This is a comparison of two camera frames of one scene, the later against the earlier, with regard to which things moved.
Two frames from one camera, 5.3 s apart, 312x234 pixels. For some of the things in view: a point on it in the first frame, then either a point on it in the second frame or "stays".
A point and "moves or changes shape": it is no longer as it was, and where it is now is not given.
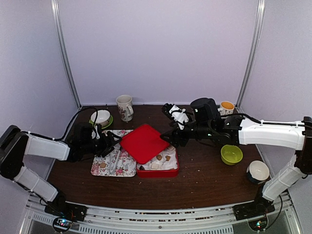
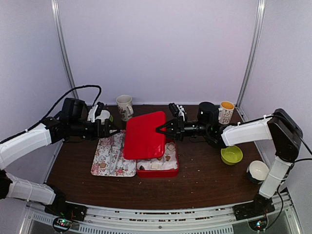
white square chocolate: (154, 166) stays
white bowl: (103, 117) stays
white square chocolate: (171, 148) stays
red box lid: (144, 143) moves or changes shape
